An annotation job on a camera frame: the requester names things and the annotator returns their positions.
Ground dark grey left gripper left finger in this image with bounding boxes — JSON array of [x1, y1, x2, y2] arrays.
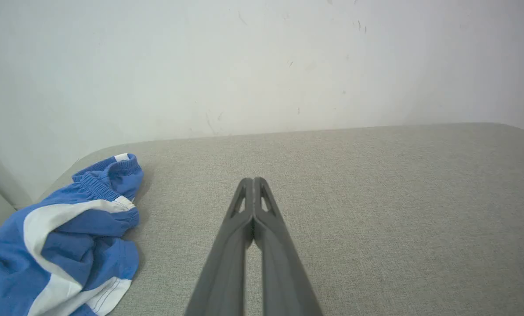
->
[[184, 177, 255, 316]]

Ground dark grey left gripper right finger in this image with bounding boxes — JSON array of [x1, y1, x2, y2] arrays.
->
[[253, 177, 324, 316]]

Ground blue and white shorts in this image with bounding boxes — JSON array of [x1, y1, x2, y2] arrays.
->
[[0, 153, 144, 316]]

